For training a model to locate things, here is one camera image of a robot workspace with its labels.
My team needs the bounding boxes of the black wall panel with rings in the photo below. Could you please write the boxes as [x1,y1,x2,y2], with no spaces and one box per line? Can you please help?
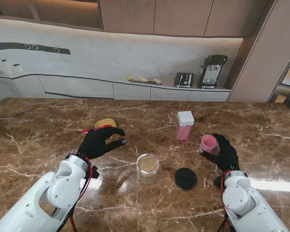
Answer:
[0,43,71,55]

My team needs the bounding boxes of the black toaster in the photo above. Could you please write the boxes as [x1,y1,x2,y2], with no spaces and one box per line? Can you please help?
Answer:
[173,72,195,88]

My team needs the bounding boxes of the black round jar lid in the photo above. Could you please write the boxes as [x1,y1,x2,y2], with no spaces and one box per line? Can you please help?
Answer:
[174,167,198,190]

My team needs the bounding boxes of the red measuring spoon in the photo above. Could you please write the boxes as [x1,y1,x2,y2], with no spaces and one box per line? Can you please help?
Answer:
[81,124,112,134]

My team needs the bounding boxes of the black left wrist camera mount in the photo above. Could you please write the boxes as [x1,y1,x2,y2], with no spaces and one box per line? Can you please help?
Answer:
[90,165,100,179]

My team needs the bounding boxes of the red black left arm cables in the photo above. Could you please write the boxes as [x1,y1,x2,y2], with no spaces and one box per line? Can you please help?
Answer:
[55,157,92,232]

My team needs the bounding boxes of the pink container with white lid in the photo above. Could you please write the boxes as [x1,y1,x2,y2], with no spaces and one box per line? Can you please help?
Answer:
[175,111,195,141]

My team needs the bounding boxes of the white counter cabinet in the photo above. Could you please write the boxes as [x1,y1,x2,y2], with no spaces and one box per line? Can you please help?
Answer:
[0,70,232,102]

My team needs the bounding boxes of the pink measuring cup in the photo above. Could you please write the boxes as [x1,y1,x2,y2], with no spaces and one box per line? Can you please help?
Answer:
[198,134,219,155]

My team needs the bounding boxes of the red black right arm cables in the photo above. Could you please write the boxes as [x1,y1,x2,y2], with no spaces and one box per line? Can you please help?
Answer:
[217,169,232,232]

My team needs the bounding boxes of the tall white bottle black cap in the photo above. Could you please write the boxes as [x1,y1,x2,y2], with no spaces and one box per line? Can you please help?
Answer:
[0,59,13,75]

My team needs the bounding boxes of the yellow plastic bowl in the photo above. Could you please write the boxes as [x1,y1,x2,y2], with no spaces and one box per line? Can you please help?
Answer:
[95,118,117,129]

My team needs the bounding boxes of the dark wooden serving board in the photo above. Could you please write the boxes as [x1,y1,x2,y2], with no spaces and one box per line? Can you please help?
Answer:
[131,79,163,86]

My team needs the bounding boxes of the wooden wall cabinets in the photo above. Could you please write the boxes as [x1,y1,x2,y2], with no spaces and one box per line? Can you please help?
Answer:
[0,0,278,38]

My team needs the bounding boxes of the black espresso machine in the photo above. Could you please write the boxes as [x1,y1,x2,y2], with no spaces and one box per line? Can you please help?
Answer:
[197,54,228,89]

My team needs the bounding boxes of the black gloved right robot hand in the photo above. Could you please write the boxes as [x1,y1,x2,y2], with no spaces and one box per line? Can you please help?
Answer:
[198,133,240,173]

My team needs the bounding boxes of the short white bottle black cap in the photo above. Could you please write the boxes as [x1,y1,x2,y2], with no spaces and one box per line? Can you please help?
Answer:
[11,63,24,74]

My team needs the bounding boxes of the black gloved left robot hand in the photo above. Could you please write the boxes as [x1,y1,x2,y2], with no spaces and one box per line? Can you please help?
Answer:
[77,127,128,160]

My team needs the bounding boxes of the red black arm cables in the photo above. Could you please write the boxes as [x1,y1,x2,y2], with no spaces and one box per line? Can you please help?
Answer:
[55,157,92,232]
[217,169,232,232]

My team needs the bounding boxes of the clear glass grain jar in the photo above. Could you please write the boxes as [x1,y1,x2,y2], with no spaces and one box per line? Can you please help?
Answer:
[136,153,160,185]

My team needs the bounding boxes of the orange printed box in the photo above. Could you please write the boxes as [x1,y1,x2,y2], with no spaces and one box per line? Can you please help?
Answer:
[273,93,287,104]

